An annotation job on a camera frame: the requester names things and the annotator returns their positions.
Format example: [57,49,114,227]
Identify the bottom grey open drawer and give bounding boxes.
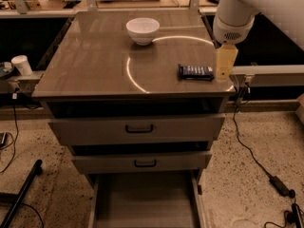
[88,171,205,228]

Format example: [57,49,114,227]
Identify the grey drawer cabinet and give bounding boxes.
[31,9,236,228]

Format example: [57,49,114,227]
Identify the white ceramic bowl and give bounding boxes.
[125,17,160,46]

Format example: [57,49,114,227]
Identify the middle grey drawer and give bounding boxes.
[72,151,212,174]

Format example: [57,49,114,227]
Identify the black plug bottom right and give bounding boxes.
[287,203,304,228]

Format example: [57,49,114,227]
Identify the white paper cup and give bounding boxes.
[11,55,32,76]

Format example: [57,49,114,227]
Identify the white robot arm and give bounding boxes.
[213,0,304,80]

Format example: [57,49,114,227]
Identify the black power adapter brick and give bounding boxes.
[269,176,289,197]

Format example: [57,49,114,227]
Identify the top grey drawer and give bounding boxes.
[49,114,225,145]

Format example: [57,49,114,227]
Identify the black cable left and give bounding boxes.
[0,92,20,175]

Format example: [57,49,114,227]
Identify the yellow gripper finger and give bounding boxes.
[216,44,238,80]

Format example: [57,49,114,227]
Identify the blue rxbar blueberry wrapper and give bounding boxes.
[178,65,214,81]

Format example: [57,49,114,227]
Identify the black power cable right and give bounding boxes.
[232,83,273,179]

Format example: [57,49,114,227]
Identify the black pole on floor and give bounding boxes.
[0,160,43,228]

